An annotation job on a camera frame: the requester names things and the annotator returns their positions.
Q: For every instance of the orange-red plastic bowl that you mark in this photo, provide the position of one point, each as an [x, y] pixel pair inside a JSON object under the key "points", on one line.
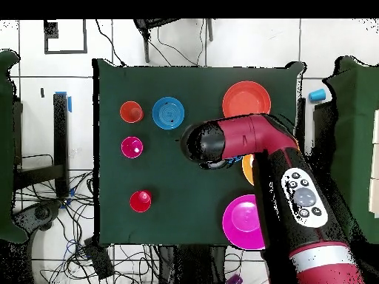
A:
{"points": [[245, 99]]}

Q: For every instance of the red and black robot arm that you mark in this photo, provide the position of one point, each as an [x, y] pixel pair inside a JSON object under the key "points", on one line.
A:
{"points": [[296, 192]]}

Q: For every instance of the white box stack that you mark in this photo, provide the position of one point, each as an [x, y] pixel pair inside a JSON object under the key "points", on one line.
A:
{"points": [[375, 162]]}

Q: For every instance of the small ringed blue bowl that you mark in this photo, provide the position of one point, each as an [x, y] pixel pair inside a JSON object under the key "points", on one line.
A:
{"points": [[165, 114]]}

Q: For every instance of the large yellow-orange plastic bowl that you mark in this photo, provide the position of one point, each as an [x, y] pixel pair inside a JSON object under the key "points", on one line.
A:
{"points": [[248, 170]]}

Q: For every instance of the magenta plastic cup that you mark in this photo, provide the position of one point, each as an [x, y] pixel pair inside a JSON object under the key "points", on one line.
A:
{"points": [[128, 145]]}

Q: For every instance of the red plastic cup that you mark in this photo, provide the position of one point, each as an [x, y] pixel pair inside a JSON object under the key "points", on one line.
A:
{"points": [[137, 204]]}

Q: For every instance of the dark green tablecloth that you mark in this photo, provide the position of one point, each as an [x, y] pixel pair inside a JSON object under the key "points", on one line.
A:
{"points": [[177, 82]]}

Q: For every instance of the orange plastic cup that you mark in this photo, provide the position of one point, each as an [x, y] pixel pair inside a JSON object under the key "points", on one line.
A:
{"points": [[127, 109]]}

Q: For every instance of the large pink plastic bowl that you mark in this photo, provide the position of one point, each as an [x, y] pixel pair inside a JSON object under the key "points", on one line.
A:
{"points": [[242, 222]]}

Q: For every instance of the purple plastic cup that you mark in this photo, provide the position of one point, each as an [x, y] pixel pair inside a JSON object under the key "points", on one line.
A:
{"points": [[234, 280]]}

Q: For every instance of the black power strip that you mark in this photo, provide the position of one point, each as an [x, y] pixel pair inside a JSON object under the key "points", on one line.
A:
{"points": [[99, 260]]}

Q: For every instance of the blue plastic cup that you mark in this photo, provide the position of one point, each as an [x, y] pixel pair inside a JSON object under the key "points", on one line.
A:
{"points": [[316, 95]]}

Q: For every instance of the green cloth side table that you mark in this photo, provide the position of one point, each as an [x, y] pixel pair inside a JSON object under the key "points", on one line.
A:
{"points": [[355, 118], [7, 148]]}

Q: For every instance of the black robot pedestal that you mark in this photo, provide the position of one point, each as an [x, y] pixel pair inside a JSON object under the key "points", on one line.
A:
{"points": [[192, 263]]}

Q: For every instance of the black camera tripod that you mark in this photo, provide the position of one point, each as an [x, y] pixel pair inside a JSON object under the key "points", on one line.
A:
{"points": [[145, 44]]}

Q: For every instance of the black table frame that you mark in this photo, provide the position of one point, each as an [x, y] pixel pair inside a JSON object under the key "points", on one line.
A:
{"points": [[322, 124], [60, 133]]}

